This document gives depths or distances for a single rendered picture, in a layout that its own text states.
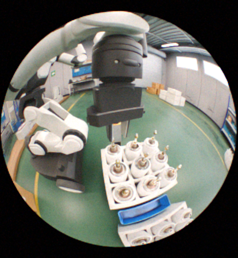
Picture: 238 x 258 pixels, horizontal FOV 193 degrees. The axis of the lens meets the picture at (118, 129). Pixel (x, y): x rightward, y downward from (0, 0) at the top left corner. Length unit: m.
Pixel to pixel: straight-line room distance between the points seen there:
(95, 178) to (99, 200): 0.19
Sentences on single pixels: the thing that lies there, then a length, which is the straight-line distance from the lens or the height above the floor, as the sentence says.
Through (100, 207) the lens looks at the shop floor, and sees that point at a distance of 0.60.
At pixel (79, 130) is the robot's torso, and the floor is 0.37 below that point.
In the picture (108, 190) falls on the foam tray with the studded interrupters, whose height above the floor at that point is 0.18.
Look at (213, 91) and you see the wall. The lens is 5.31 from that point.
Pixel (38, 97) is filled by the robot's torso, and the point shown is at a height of 0.60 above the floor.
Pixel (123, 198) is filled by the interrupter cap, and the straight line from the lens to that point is 0.33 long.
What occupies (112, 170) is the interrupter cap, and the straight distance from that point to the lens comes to 0.36.
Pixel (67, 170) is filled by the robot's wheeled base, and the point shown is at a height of 0.21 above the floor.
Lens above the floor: 0.59
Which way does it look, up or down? 37 degrees down
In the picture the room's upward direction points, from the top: straight up
